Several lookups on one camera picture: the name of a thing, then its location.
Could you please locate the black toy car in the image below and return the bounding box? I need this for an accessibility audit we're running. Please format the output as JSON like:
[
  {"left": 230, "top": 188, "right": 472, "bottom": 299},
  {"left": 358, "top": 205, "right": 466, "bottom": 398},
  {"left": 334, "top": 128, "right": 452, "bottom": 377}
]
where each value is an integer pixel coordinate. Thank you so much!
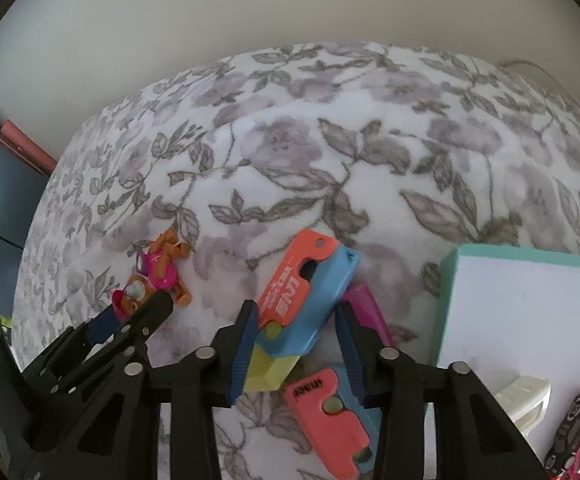
[{"left": 544, "top": 388, "right": 580, "bottom": 472}]

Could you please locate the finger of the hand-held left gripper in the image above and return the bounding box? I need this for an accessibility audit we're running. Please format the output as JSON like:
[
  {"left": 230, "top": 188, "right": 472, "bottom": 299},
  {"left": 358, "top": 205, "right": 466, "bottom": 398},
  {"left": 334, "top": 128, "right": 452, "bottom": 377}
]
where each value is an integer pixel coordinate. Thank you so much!
[
  {"left": 34, "top": 290, "right": 174, "bottom": 452},
  {"left": 21, "top": 304, "right": 122, "bottom": 397}
]

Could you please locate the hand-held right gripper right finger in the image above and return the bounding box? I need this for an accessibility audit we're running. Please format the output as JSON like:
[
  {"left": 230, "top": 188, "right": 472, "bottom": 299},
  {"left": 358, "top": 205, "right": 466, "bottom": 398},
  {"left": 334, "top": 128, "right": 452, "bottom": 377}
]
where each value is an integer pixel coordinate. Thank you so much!
[{"left": 334, "top": 302, "right": 543, "bottom": 480}]

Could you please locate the white plastic frame piece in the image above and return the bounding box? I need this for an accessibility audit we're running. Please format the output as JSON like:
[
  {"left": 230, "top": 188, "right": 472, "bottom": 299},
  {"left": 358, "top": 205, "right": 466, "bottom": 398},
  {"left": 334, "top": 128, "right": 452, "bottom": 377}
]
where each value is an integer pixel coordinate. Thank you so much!
[{"left": 494, "top": 377, "right": 553, "bottom": 432}]

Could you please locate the pink orange puppy figure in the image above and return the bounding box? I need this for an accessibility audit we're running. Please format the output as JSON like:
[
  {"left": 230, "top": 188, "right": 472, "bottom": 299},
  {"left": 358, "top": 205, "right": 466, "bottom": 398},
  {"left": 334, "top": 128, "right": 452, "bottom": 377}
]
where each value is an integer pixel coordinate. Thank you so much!
[{"left": 127, "top": 227, "right": 193, "bottom": 309}]

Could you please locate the dark blue furniture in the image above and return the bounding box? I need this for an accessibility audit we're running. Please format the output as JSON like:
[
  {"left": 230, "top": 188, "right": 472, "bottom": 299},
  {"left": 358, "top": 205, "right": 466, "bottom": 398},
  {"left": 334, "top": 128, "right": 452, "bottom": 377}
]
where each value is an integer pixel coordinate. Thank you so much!
[{"left": 0, "top": 122, "right": 51, "bottom": 263}]

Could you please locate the red hat puppy figure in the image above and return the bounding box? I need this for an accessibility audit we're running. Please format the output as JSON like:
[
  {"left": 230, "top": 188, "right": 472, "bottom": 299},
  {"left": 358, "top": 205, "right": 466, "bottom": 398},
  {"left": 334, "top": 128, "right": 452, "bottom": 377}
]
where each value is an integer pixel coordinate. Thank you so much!
[{"left": 111, "top": 282, "right": 147, "bottom": 319}]

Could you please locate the pink pole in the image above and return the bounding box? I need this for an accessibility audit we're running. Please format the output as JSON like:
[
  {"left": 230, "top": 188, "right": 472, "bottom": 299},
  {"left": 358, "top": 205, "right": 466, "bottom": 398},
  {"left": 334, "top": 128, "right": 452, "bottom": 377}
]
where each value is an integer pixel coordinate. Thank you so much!
[{"left": 0, "top": 119, "right": 59, "bottom": 177}]

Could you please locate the toy knife with yellow blade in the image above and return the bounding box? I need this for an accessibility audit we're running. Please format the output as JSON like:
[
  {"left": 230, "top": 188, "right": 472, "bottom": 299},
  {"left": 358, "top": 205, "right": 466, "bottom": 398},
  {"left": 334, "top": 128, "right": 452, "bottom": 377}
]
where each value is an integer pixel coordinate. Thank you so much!
[{"left": 244, "top": 230, "right": 361, "bottom": 394}]

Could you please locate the purple toy knife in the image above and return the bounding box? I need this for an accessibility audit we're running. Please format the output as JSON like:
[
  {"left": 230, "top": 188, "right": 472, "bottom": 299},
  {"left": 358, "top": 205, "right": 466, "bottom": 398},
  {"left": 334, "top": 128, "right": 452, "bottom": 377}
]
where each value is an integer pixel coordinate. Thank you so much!
[{"left": 342, "top": 284, "right": 393, "bottom": 347}]

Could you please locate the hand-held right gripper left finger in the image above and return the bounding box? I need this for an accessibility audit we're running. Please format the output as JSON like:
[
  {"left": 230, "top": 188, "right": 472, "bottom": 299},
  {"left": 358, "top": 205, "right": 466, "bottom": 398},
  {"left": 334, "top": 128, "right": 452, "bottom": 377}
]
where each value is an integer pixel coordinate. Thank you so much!
[{"left": 70, "top": 302, "right": 261, "bottom": 480}]

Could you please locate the blue orange toy knife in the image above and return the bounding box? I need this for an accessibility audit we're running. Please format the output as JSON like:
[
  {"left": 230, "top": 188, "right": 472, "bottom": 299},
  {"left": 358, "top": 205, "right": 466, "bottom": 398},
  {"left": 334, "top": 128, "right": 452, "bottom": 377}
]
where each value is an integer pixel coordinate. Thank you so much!
[{"left": 284, "top": 366, "right": 381, "bottom": 479}]

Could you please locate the teal-rimmed white tray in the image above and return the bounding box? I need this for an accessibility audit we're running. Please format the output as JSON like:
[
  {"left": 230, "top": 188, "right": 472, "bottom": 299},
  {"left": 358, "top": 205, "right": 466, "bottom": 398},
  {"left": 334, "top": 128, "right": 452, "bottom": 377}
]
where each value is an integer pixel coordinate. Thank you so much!
[{"left": 430, "top": 244, "right": 580, "bottom": 480}]

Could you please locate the floral blanket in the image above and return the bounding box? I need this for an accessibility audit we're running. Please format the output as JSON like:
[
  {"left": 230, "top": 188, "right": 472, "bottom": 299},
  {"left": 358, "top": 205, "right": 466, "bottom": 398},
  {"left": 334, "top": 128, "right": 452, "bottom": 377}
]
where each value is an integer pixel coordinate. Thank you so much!
[{"left": 12, "top": 42, "right": 580, "bottom": 480}]

